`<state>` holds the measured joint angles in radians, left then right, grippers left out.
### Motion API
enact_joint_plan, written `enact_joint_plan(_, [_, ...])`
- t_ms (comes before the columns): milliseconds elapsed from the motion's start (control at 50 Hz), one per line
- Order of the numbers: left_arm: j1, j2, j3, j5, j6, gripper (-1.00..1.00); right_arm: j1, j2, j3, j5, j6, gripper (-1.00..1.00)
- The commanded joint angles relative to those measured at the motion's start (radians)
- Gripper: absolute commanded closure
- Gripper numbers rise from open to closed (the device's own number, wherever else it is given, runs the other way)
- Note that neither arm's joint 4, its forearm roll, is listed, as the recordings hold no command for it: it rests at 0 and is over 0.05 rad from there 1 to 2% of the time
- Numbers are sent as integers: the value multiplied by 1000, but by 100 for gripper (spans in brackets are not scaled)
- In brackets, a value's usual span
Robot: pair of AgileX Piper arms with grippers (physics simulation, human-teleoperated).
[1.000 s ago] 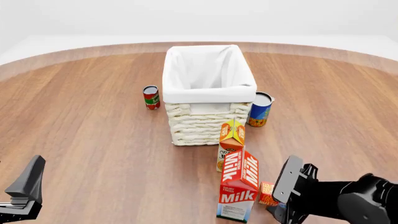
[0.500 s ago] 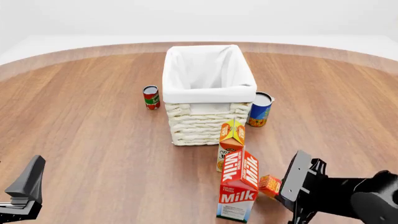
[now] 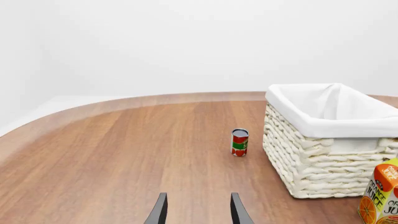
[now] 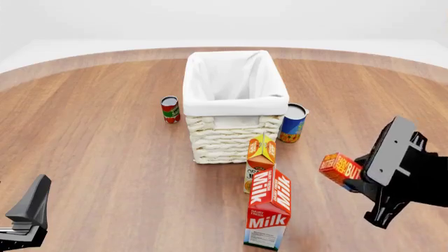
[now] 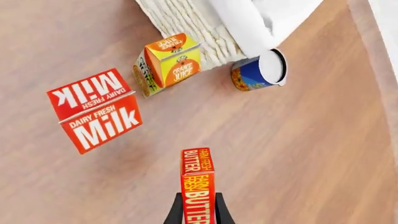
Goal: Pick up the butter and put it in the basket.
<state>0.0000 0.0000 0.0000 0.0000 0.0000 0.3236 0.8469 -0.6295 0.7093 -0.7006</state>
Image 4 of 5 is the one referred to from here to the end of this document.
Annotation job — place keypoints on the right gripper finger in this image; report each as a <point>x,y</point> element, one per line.
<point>362,160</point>
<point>357,186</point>

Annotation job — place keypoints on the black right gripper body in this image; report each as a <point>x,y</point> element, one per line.
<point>386,210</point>

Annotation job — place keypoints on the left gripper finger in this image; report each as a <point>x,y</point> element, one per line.
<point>33,204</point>

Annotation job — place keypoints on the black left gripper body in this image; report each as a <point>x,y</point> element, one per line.
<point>21,237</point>

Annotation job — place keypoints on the red butter box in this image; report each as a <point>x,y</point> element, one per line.
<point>337,168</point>

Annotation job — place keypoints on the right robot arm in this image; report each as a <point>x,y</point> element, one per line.
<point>435,183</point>

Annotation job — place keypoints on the white woven basket cloth liner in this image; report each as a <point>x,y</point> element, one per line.
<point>224,136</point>

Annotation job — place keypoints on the grey plate on black stalk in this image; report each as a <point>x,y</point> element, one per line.
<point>388,152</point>

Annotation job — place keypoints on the blue and orange tin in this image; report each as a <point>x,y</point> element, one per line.
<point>292,126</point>

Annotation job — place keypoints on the red and white milk carton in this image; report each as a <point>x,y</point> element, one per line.
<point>267,199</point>

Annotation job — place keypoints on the orange juice carton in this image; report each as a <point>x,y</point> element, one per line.
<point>260,155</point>

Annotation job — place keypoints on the small red tomato tin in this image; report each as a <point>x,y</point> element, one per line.
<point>170,110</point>

